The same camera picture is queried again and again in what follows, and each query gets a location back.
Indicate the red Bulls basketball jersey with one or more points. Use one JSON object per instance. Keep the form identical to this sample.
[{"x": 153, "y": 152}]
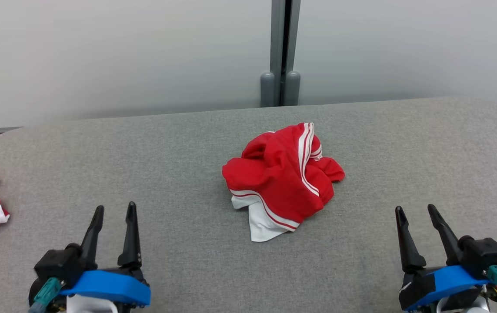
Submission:
[{"x": 274, "y": 174}]

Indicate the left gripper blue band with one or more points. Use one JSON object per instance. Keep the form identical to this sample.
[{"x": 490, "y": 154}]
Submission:
[{"x": 109, "y": 287}]

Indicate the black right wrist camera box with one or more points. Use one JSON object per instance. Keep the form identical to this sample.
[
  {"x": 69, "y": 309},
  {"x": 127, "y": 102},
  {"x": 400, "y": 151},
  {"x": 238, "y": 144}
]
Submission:
[{"x": 485, "y": 256}]

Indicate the grey cylindrical post foot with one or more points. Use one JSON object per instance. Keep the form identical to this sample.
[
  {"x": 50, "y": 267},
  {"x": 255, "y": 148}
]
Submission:
[
  {"x": 292, "y": 87},
  {"x": 268, "y": 89}
]

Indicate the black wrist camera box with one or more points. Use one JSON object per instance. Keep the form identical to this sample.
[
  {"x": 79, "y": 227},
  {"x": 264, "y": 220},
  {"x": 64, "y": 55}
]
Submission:
[
  {"x": 485, "y": 256},
  {"x": 57, "y": 263}
]

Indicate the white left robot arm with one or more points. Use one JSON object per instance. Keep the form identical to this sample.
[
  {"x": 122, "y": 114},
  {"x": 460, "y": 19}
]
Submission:
[{"x": 87, "y": 306}]

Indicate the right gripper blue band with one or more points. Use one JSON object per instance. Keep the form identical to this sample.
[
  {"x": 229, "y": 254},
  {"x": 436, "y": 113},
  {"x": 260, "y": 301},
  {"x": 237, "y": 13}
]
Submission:
[{"x": 444, "y": 282}]

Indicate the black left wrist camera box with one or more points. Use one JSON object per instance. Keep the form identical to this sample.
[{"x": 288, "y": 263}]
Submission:
[{"x": 57, "y": 263}]

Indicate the grey vertical wall post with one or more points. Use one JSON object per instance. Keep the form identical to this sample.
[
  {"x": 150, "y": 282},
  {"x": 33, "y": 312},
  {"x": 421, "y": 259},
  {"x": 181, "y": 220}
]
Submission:
[{"x": 277, "y": 34}]

